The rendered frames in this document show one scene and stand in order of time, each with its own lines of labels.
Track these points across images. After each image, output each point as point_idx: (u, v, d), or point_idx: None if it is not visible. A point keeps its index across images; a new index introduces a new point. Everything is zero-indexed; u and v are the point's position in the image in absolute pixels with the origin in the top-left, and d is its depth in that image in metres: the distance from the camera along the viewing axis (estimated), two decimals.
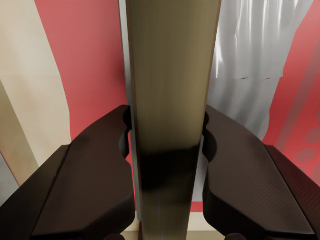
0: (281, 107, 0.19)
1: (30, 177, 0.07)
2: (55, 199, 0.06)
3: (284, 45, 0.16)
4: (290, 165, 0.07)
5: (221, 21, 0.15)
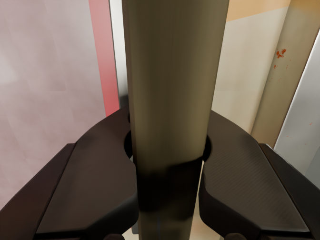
0: None
1: (36, 175, 0.07)
2: (60, 197, 0.06)
3: None
4: (284, 163, 0.07)
5: None
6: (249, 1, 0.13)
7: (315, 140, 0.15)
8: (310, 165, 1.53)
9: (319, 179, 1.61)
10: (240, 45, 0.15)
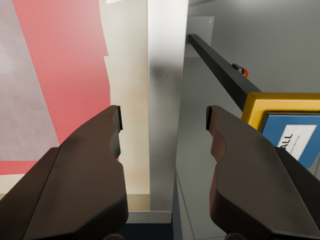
0: None
1: (18, 181, 0.06)
2: (46, 202, 0.06)
3: None
4: (301, 168, 0.07)
5: None
6: None
7: (175, 89, 0.22)
8: None
9: None
10: (122, 21, 0.21)
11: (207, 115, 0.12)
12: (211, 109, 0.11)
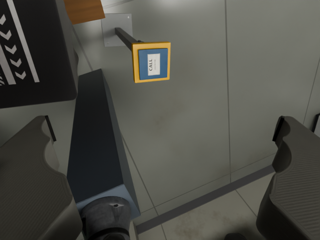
0: None
1: None
2: None
3: None
4: None
5: None
6: None
7: None
8: (210, 116, 2.14)
9: (219, 125, 2.26)
10: None
11: (277, 125, 0.11)
12: (283, 120, 0.10)
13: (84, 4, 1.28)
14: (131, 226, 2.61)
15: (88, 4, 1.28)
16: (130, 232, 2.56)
